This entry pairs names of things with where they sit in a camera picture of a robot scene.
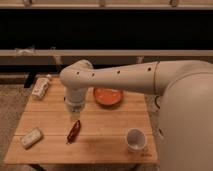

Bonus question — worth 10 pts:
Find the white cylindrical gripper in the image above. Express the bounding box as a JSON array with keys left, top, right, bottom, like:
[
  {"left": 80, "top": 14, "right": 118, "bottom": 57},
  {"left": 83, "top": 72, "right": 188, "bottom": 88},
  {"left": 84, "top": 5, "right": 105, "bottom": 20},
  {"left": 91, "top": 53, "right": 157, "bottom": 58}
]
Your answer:
[{"left": 64, "top": 96, "right": 85, "bottom": 122}]

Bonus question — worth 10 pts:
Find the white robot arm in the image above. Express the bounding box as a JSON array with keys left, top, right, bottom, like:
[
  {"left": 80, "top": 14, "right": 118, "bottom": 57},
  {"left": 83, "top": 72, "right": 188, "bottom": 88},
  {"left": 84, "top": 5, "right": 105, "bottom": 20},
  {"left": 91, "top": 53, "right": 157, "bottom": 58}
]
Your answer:
[{"left": 60, "top": 60, "right": 213, "bottom": 171}]

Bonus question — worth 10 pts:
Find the white ceramic cup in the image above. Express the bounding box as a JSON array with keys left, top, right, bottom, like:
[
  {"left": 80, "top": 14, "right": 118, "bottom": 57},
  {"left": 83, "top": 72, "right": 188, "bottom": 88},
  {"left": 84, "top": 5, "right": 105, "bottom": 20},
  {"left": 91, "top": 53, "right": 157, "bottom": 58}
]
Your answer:
[{"left": 125, "top": 128, "right": 147, "bottom": 152}]

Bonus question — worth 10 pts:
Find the red chili pepper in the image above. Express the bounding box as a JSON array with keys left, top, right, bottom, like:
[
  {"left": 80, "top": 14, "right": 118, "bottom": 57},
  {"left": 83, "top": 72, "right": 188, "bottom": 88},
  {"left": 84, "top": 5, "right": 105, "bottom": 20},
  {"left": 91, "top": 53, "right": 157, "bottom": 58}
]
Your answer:
[{"left": 67, "top": 121, "right": 81, "bottom": 144}]

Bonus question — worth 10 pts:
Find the orange bowl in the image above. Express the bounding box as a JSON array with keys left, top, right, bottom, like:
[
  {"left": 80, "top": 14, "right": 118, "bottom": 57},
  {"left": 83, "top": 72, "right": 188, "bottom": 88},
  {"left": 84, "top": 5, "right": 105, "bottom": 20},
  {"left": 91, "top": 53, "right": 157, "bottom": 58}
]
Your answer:
[{"left": 93, "top": 88, "right": 123, "bottom": 106}]

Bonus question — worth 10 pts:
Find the white plastic bottle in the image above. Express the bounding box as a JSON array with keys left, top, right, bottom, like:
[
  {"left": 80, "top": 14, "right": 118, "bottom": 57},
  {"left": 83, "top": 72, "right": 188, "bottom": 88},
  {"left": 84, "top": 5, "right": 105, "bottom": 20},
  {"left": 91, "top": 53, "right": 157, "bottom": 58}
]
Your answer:
[{"left": 32, "top": 74, "right": 52, "bottom": 100}]

